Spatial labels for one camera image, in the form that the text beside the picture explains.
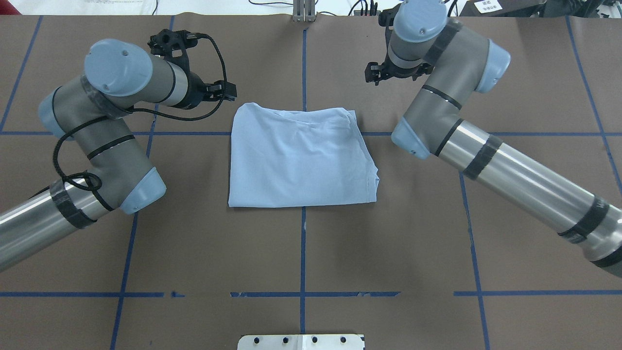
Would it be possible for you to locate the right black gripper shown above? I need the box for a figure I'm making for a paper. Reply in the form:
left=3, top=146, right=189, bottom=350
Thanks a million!
left=365, top=61, right=434, bottom=86

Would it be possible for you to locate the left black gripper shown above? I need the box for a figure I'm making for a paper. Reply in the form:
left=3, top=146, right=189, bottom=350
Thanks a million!
left=187, top=78, right=237, bottom=108

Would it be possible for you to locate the light blue t-shirt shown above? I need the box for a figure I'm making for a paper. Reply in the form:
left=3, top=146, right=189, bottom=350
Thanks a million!
left=227, top=103, right=380, bottom=208

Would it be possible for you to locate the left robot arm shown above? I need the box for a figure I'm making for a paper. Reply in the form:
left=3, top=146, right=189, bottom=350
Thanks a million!
left=0, top=29, right=236, bottom=271

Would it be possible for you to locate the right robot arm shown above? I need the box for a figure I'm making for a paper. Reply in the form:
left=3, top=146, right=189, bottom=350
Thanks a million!
left=365, top=0, right=621, bottom=277

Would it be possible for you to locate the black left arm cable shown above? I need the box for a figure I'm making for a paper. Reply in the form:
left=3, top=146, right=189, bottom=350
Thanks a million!
left=52, top=33, right=229, bottom=212

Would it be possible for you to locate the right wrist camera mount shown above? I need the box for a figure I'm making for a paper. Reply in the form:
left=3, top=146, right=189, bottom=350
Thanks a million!
left=378, top=3, right=401, bottom=53

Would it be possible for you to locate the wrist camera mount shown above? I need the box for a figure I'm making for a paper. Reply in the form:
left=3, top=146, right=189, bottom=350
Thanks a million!
left=378, top=3, right=401, bottom=53
left=147, top=29, right=199, bottom=71

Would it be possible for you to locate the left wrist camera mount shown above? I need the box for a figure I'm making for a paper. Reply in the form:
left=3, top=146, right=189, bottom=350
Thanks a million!
left=147, top=29, right=199, bottom=71

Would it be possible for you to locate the aluminium frame post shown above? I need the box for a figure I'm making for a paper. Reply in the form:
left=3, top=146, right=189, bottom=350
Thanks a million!
left=292, top=0, right=317, bottom=23

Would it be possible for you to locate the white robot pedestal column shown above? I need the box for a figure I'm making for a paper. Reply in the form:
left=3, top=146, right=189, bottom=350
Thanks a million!
left=237, top=334, right=366, bottom=350

